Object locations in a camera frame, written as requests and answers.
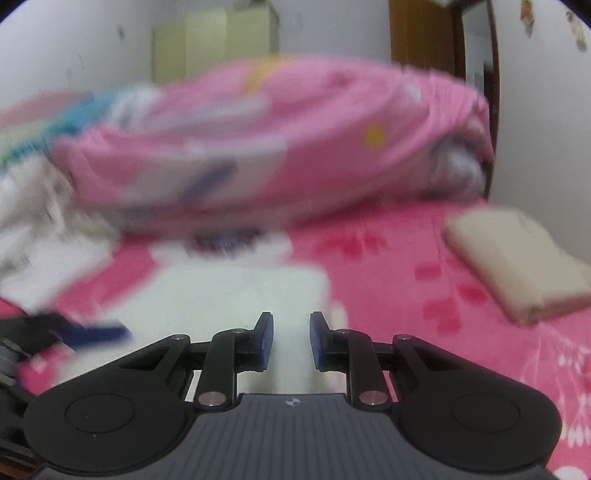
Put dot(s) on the pink and teal printed quilt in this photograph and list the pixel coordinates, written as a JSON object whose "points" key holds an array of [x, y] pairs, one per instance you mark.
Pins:
{"points": [[277, 147]]}

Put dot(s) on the pink floral fleece blanket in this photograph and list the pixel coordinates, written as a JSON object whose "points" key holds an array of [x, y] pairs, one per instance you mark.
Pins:
{"points": [[392, 286]]}

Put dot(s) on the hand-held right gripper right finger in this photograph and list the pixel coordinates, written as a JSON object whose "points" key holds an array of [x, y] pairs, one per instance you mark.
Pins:
{"points": [[316, 342]]}

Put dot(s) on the cream fleece sweater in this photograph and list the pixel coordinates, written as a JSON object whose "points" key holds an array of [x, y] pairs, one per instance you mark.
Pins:
{"points": [[231, 295]]}

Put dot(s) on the beige wall hook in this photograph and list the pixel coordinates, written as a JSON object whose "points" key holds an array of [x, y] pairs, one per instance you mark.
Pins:
{"points": [[527, 18], [577, 30]]}

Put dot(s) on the pale yellow wardrobe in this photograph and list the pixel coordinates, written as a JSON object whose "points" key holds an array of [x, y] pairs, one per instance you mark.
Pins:
{"points": [[212, 41]]}

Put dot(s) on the brown wooden door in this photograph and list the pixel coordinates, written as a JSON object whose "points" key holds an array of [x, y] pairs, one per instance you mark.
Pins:
{"points": [[425, 32]]}

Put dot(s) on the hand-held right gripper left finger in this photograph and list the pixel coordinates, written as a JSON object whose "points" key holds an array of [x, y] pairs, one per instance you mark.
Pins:
{"points": [[267, 342]]}

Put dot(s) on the folded beige garment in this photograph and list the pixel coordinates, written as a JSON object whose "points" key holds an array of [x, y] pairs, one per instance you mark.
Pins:
{"points": [[521, 263]]}

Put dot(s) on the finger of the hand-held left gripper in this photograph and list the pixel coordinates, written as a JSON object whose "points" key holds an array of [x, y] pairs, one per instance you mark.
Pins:
{"points": [[92, 334]]}

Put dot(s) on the white jacket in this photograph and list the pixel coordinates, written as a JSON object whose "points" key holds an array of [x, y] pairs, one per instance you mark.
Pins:
{"points": [[32, 230]]}

